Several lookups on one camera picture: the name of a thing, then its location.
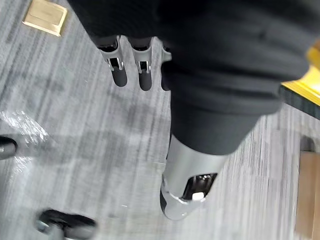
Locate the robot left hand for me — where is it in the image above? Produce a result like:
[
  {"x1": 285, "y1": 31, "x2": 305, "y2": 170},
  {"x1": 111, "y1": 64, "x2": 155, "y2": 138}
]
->
[{"x1": 66, "y1": 0, "x2": 320, "y2": 221}]

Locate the yellow metal shelf unit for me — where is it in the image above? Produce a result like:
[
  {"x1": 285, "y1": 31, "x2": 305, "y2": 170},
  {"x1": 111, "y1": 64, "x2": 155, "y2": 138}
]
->
[{"x1": 279, "y1": 39, "x2": 320, "y2": 119}]

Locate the brown cardboard box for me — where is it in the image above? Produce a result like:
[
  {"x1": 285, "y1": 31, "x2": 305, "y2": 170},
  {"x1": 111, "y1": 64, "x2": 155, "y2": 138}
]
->
[{"x1": 294, "y1": 136, "x2": 320, "y2": 240}]

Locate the brass floor outlet cover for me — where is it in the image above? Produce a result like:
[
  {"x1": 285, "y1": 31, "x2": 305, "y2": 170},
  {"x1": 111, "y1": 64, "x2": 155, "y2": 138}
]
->
[{"x1": 21, "y1": 0, "x2": 68, "y2": 38}]

